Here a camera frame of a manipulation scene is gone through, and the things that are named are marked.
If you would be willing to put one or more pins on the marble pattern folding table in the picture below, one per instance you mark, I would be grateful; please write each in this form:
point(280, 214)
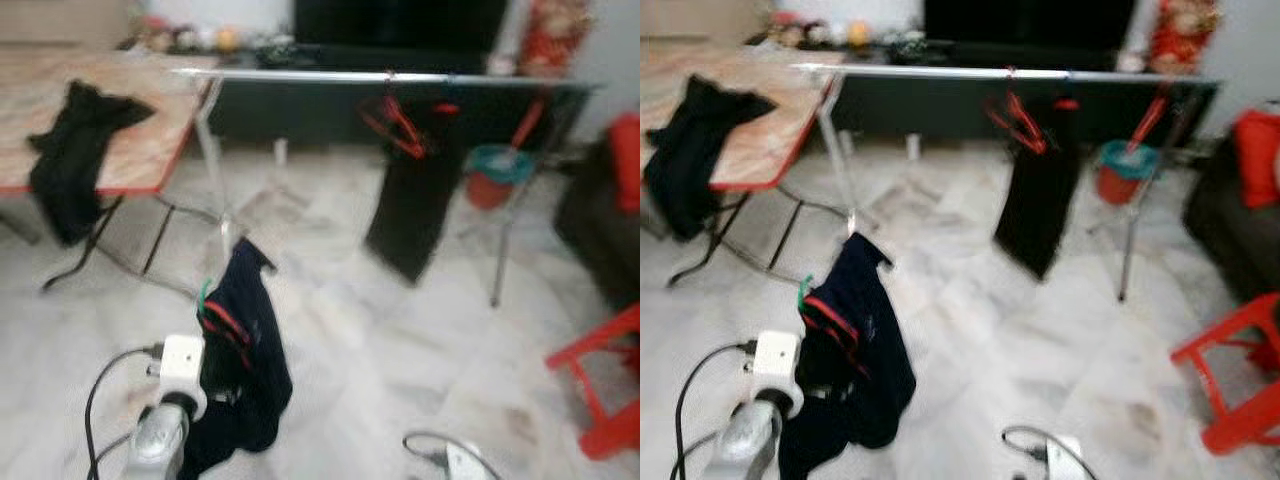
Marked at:
point(150, 150)
point(770, 140)

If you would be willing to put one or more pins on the navy garment red trim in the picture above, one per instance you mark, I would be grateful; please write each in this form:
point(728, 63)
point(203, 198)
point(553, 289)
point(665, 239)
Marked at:
point(250, 390)
point(860, 390)

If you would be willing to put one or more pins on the green plastic hanger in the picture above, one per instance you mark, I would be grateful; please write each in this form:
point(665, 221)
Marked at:
point(205, 292)
point(805, 290)

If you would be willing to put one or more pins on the silver metal clothes rack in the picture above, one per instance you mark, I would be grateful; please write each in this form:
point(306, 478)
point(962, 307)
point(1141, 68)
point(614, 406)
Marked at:
point(300, 76)
point(920, 72)

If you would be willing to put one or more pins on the yellow round doll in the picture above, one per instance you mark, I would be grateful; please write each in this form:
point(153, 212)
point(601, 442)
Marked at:
point(858, 33)
point(228, 38)

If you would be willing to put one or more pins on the red plastic stool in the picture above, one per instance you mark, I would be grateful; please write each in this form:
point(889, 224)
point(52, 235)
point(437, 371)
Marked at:
point(610, 440)
point(1240, 420)

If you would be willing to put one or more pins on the black television console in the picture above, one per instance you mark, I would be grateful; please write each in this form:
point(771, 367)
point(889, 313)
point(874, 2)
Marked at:
point(300, 110)
point(930, 105)

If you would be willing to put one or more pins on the red seated statue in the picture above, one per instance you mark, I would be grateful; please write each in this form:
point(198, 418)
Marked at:
point(550, 40)
point(1180, 35)

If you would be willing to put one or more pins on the red plastic hanger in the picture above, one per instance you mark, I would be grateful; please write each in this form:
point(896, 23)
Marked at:
point(1025, 125)
point(400, 130)
point(530, 122)
point(1150, 120)

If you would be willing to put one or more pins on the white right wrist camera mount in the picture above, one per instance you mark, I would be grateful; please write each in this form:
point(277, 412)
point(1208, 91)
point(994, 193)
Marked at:
point(465, 462)
point(1062, 462)

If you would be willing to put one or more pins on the teal plastic bin bag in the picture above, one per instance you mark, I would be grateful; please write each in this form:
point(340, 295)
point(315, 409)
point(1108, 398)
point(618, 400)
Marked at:
point(1130, 158)
point(500, 162)

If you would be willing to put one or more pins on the light wood cabinet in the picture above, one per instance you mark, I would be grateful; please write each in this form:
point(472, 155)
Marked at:
point(60, 20)
point(700, 18)

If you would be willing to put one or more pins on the dark grey fabric sofa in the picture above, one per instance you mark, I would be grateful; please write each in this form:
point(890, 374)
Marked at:
point(600, 230)
point(1230, 240)

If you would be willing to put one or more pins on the black garment red collar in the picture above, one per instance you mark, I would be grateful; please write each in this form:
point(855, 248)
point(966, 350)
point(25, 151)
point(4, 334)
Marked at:
point(415, 220)
point(1040, 210)

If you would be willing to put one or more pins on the black flat television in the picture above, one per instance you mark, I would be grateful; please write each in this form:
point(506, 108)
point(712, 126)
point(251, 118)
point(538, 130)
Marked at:
point(1030, 18)
point(400, 20)

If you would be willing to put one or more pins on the plain black crumpled garment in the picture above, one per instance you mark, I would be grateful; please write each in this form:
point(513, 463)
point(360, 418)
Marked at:
point(695, 155)
point(75, 160)

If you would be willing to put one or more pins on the red cushion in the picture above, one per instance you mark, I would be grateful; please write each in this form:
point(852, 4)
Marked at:
point(1258, 155)
point(628, 160)

